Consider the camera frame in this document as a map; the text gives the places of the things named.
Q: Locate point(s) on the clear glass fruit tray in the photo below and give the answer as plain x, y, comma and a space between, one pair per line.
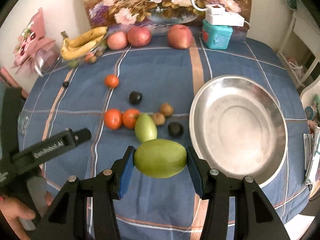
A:
74, 55

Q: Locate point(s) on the dark plum middle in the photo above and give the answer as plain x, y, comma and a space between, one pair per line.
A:
135, 97

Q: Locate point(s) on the yellow banana bunch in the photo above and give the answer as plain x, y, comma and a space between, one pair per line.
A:
85, 37

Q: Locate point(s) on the pink flower bouquet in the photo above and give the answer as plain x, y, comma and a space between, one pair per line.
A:
35, 53

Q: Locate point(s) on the green mango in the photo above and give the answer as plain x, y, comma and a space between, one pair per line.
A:
145, 128
160, 158

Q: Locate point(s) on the large orange tangerine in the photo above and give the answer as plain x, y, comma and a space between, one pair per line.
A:
113, 119

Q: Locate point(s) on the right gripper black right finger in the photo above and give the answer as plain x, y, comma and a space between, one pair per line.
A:
255, 217

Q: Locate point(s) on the dark plum near plate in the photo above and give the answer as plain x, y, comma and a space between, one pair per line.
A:
175, 129

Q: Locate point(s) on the blue plaid tablecloth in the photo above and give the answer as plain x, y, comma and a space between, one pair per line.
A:
159, 208

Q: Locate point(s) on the dark red apple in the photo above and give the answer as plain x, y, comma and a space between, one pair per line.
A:
139, 36

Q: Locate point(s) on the small dark plum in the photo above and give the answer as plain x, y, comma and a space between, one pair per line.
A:
65, 84

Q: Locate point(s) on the red apple near box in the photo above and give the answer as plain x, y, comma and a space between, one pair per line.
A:
179, 36

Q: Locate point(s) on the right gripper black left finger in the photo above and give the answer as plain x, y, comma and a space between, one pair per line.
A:
66, 217

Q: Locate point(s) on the teal tin box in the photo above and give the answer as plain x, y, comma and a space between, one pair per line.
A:
216, 36

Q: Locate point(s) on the pale pink apple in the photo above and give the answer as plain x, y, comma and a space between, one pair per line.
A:
117, 40

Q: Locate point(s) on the person left hand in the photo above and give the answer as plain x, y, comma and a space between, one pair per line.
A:
12, 210

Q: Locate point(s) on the floral painting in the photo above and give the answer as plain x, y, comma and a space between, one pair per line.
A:
157, 15

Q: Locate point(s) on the brown kiwi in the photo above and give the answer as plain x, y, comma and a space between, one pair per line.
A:
158, 118
166, 109

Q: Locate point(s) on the smaller orange tangerine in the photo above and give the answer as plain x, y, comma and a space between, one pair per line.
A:
130, 117

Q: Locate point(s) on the silver metal plate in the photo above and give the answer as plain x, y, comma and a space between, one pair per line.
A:
237, 126

